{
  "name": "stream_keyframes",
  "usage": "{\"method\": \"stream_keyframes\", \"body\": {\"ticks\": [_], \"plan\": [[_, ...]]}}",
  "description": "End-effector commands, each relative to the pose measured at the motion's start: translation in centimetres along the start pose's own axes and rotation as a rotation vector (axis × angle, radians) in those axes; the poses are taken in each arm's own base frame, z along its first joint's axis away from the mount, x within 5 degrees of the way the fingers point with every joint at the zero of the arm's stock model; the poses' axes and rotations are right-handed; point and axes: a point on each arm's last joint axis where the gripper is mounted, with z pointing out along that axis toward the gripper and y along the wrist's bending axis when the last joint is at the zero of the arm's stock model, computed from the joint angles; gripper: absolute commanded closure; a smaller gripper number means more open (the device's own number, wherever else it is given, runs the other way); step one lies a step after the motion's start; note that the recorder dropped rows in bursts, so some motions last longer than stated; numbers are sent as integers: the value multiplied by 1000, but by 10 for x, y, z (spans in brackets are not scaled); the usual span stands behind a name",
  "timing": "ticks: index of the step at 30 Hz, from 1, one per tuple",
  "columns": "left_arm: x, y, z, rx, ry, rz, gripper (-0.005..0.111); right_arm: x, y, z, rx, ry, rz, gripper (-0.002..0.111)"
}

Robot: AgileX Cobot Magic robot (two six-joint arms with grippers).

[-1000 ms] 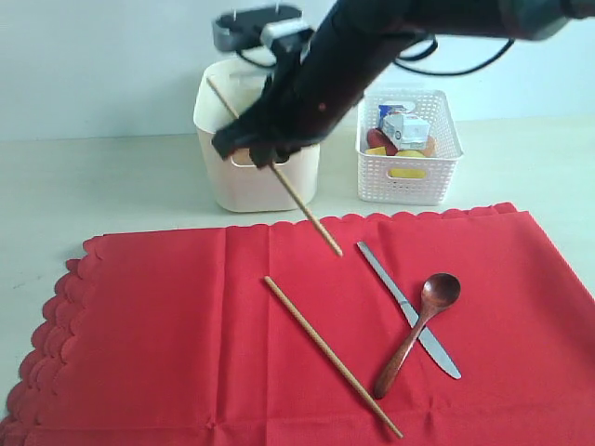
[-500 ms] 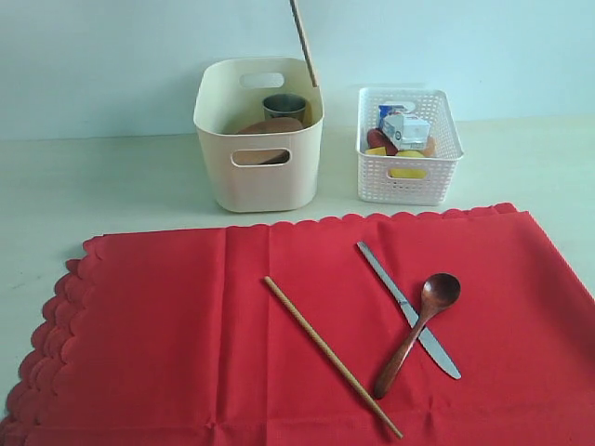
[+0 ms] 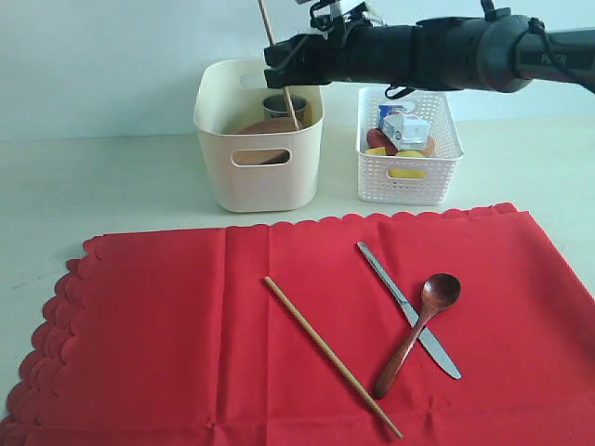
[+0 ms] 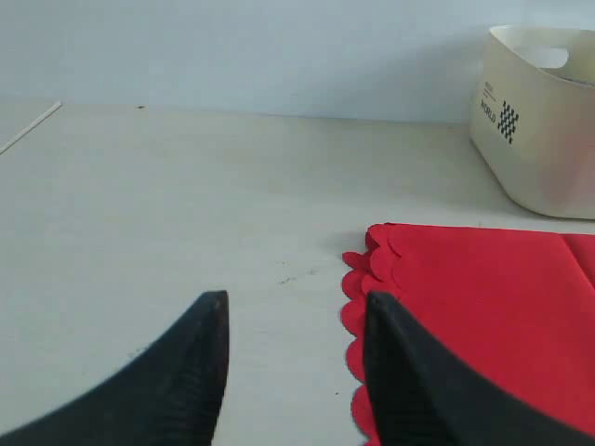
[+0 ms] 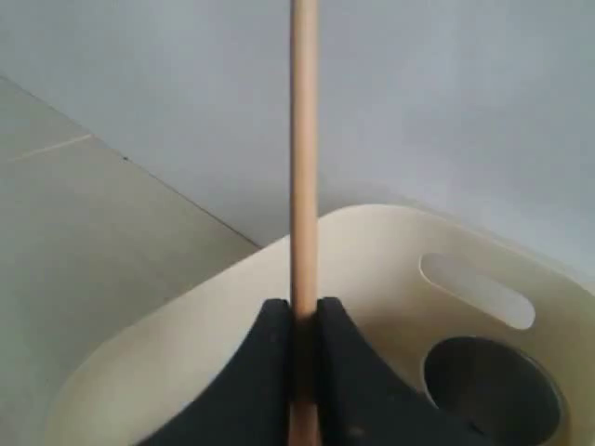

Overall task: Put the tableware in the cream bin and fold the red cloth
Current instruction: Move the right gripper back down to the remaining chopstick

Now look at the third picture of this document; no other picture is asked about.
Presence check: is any dark wooden spoon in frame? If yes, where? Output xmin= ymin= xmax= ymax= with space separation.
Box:
xmin=373 ymin=272 xmax=461 ymax=399

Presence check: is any red sausage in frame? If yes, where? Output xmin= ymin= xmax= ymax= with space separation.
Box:
xmin=366 ymin=128 xmax=398 ymax=156

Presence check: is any white perforated plastic basket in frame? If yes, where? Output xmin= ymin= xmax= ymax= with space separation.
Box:
xmin=355 ymin=87 xmax=463 ymax=205

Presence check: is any brown egg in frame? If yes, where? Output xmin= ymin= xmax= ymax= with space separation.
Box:
xmin=422 ymin=136 xmax=436 ymax=157

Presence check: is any brown wooden plate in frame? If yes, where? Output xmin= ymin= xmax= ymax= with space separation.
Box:
xmin=232 ymin=117 xmax=303 ymax=165

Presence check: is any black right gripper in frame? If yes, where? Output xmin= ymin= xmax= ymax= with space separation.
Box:
xmin=264 ymin=33 xmax=353 ymax=89

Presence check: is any cream plastic bin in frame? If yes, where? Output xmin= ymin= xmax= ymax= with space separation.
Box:
xmin=193 ymin=59 xmax=324 ymax=213

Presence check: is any steel table knife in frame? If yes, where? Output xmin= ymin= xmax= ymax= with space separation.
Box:
xmin=356 ymin=241 xmax=462 ymax=379

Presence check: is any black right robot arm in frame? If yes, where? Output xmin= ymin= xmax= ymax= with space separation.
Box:
xmin=264 ymin=1 xmax=594 ymax=99

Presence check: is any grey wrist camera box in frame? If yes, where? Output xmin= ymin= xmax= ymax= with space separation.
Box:
xmin=297 ymin=0 xmax=386 ymax=33

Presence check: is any stainless steel cup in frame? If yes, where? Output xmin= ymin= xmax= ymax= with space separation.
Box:
xmin=262 ymin=94 xmax=308 ymax=123

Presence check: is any yellow lemon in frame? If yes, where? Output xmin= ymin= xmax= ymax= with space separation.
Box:
xmin=388 ymin=151 xmax=427 ymax=179

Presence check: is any yellow cheese wedge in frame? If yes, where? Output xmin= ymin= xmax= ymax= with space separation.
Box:
xmin=364 ymin=146 xmax=387 ymax=156

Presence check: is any blue white milk carton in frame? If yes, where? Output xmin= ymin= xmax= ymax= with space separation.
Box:
xmin=377 ymin=101 xmax=430 ymax=151

